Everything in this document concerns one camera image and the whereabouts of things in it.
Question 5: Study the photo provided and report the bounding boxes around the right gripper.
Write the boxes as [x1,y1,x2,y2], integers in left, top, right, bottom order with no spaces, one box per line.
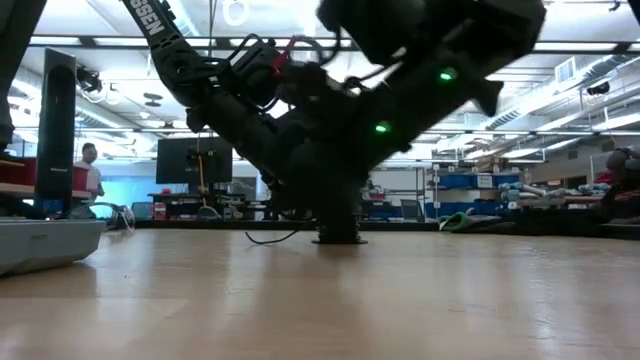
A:
[314,84,426,224]

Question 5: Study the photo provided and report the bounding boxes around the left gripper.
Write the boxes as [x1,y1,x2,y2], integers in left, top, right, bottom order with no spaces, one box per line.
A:
[264,107,326,221]

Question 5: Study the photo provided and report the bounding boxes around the thin black cord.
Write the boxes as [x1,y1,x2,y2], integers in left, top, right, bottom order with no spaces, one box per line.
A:
[244,227,302,246]

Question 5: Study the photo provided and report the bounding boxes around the black cord spool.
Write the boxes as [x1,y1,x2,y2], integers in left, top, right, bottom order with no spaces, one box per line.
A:
[312,214,369,246]

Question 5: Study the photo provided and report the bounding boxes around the green circuit board device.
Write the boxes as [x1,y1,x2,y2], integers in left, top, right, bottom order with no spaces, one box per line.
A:
[439,209,476,232]

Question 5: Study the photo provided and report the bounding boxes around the black computer monitor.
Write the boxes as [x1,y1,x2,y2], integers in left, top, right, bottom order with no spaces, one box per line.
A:
[155,135,234,185]

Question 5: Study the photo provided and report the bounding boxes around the clear safety glasses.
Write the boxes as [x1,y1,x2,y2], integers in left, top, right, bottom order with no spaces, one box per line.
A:
[106,203,136,232]

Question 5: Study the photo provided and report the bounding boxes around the red storage bin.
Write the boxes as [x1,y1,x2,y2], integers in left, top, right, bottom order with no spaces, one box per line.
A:
[73,166,90,194]
[0,157,37,187]

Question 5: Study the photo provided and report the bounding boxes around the black pillar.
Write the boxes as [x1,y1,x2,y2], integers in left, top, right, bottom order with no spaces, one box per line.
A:
[34,47,77,221]

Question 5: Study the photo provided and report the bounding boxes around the grey plastic tool case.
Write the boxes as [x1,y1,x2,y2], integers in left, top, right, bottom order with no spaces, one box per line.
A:
[0,219,107,278]

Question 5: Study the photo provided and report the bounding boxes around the wooden shelf board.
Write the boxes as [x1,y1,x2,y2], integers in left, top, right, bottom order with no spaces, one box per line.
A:
[0,182,91,200]

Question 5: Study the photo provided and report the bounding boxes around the black aluminium table frame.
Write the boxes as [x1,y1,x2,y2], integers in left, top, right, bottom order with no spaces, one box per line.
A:
[0,35,640,232]

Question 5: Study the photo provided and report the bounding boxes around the red tag strap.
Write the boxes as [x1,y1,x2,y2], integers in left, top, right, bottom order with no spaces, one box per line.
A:
[272,47,294,71]

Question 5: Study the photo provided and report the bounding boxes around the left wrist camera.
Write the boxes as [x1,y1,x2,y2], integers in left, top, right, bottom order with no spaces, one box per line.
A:
[227,37,284,94]

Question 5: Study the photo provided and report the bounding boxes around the white ring light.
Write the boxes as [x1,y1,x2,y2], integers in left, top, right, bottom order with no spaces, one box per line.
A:
[222,0,250,27]

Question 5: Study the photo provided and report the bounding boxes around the black ceiling camera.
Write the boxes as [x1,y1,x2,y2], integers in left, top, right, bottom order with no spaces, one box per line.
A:
[76,67,104,95]

